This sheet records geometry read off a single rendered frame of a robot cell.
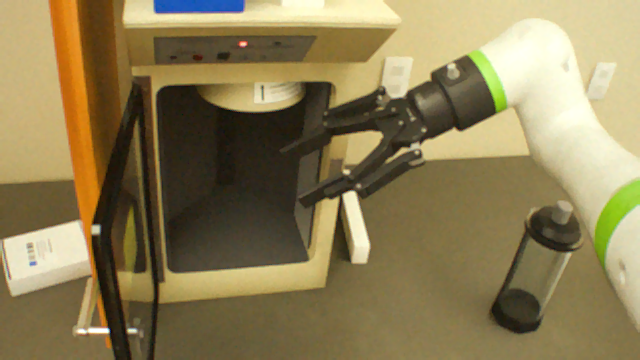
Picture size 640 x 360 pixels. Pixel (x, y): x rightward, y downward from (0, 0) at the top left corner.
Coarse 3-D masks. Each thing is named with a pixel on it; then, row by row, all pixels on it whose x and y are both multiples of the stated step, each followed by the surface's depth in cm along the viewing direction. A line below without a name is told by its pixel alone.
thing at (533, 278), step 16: (528, 224) 94; (528, 240) 95; (544, 240) 91; (528, 256) 96; (544, 256) 93; (560, 256) 93; (512, 272) 100; (528, 272) 97; (544, 272) 95; (560, 272) 95; (512, 288) 101; (528, 288) 98; (544, 288) 97; (512, 304) 101; (528, 304) 100; (544, 304) 100; (528, 320) 102
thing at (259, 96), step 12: (204, 84) 86; (216, 84) 84; (228, 84) 83; (240, 84) 83; (252, 84) 83; (264, 84) 83; (276, 84) 84; (288, 84) 86; (300, 84) 89; (204, 96) 85; (216, 96) 84; (228, 96) 83; (240, 96) 83; (252, 96) 83; (264, 96) 84; (276, 96) 84; (288, 96) 86; (300, 96) 88; (228, 108) 84; (240, 108) 83; (252, 108) 84; (264, 108) 84; (276, 108) 85
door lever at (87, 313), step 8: (88, 280) 68; (96, 280) 68; (88, 288) 66; (96, 288) 67; (88, 296) 65; (96, 296) 66; (88, 304) 64; (96, 304) 66; (80, 312) 63; (88, 312) 63; (80, 320) 62; (88, 320) 63; (80, 328) 61; (88, 328) 62; (96, 328) 62; (104, 328) 62; (80, 336) 61; (88, 336) 62; (96, 336) 62
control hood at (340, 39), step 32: (128, 0) 63; (256, 0) 67; (352, 0) 71; (128, 32) 60; (160, 32) 62; (192, 32) 63; (224, 32) 64; (256, 32) 65; (288, 32) 66; (320, 32) 67; (352, 32) 68; (384, 32) 69; (192, 64) 73
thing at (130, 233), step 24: (120, 144) 60; (120, 192) 60; (144, 192) 79; (96, 216) 50; (120, 216) 60; (144, 216) 79; (96, 240) 49; (120, 240) 60; (144, 240) 79; (96, 264) 51; (120, 264) 60; (144, 264) 79; (120, 288) 60; (144, 288) 79; (144, 312) 78
